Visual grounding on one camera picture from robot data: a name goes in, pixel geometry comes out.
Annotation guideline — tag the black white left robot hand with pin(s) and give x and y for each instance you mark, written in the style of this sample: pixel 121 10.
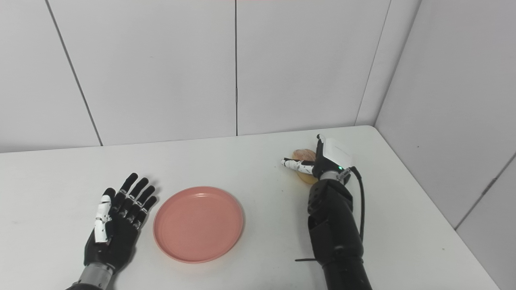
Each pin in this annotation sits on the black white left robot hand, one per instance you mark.
pixel 119 237

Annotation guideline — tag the pink round plate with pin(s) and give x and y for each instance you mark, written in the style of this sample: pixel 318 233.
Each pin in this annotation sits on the pink round plate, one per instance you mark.
pixel 198 224

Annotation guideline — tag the golden bread roll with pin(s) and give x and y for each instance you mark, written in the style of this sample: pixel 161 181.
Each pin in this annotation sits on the golden bread roll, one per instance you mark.
pixel 304 154

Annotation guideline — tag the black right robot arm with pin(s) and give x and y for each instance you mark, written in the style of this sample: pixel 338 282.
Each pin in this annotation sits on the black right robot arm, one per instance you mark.
pixel 334 229

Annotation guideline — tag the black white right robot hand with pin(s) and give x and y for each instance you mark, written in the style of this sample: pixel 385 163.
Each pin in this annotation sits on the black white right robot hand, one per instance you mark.
pixel 332 155

